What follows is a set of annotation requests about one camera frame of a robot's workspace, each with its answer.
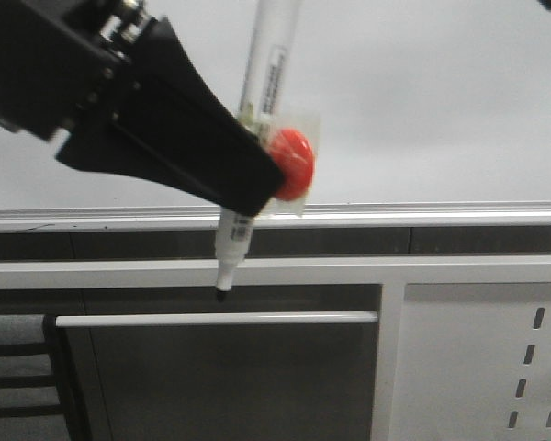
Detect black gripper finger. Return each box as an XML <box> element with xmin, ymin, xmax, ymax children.
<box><xmin>56</xmin><ymin>17</ymin><xmax>284</xmax><ymax>217</ymax></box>

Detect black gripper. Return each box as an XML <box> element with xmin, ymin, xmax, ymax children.
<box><xmin>0</xmin><ymin>1</ymin><xmax>158</xmax><ymax>141</ymax></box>

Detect white whiteboard marker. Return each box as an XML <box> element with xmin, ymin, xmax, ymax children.
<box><xmin>215</xmin><ymin>1</ymin><xmax>301</xmax><ymax>301</ymax></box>

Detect red round magnet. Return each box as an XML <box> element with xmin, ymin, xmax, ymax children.
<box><xmin>268</xmin><ymin>128</ymin><xmax>315</xmax><ymax>201</ymax></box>

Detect white whiteboard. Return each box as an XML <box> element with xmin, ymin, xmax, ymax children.
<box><xmin>0</xmin><ymin>1</ymin><xmax>551</xmax><ymax>230</ymax></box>

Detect dark grey panel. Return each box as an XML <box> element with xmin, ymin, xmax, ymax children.
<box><xmin>56</xmin><ymin>311</ymin><xmax>377</xmax><ymax>440</ymax></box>

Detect black striped chair back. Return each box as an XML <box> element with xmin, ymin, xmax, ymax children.
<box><xmin>0</xmin><ymin>315</ymin><xmax>71</xmax><ymax>440</ymax></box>

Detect white perforated pegboard panel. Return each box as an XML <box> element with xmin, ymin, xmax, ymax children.
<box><xmin>392</xmin><ymin>283</ymin><xmax>551</xmax><ymax>440</ymax></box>

